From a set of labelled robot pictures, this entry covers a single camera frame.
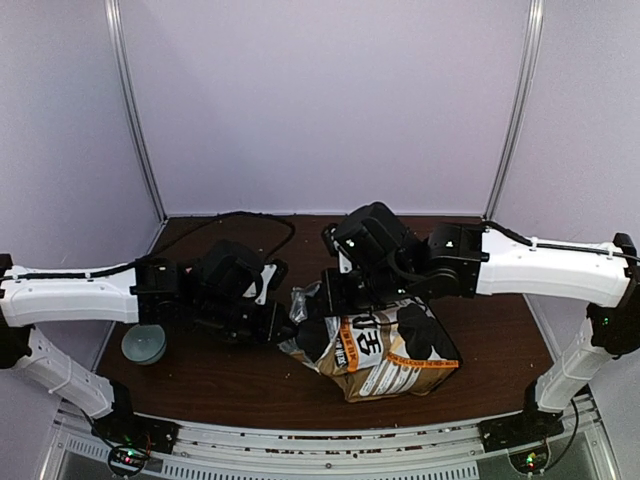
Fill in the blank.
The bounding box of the pet food bag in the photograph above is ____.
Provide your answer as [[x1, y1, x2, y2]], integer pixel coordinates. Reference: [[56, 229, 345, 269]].
[[279, 282, 462, 403]]

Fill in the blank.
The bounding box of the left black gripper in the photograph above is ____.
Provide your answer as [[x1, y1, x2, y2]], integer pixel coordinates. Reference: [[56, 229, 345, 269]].
[[193, 294, 297, 345]]

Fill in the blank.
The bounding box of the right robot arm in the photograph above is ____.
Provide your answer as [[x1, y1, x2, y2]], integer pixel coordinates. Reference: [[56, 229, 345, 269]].
[[322, 202, 639, 442]]

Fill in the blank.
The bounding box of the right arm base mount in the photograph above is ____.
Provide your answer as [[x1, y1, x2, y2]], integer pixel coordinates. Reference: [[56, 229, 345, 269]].
[[478, 381, 564, 476]]

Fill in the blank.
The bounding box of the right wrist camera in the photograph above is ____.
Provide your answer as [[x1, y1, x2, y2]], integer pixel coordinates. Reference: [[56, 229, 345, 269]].
[[321, 223, 352, 274]]

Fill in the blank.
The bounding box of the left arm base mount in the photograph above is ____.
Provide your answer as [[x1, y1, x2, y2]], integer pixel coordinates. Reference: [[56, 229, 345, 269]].
[[90, 381, 179, 479]]

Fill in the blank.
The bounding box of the right metal frame post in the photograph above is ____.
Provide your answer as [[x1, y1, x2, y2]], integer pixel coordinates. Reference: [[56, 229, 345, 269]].
[[483, 0, 545, 220]]

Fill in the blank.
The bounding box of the front aluminium rail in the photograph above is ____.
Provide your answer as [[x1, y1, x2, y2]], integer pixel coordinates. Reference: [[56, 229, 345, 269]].
[[49, 407, 609, 480]]

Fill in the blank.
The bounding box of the left metal frame post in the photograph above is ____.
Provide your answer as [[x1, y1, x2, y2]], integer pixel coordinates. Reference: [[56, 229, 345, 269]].
[[104, 0, 167, 222]]

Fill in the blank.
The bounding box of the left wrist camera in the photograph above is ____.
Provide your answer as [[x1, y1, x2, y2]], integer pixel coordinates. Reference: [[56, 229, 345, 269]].
[[253, 259, 289, 305]]

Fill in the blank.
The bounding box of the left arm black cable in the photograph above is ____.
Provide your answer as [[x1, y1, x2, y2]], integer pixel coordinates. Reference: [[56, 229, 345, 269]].
[[0, 211, 296, 281]]

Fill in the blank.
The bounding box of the light blue ceramic bowl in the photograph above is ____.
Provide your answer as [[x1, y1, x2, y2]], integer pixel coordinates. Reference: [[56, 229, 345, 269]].
[[121, 325, 167, 366]]

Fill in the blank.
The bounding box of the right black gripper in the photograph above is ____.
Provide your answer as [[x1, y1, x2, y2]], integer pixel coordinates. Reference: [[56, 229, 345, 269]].
[[313, 264, 418, 319]]

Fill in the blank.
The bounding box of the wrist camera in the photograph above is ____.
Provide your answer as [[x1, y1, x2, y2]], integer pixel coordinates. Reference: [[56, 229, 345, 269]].
[[321, 223, 352, 274], [253, 259, 289, 305]]

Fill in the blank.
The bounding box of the metal frame post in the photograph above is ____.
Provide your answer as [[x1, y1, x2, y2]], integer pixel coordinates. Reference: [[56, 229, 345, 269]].
[[104, 0, 167, 222], [483, 0, 545, 220]]

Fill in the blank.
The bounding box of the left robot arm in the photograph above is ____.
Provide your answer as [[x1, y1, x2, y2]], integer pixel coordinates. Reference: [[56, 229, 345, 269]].
[[1, 240, 298, 444]]

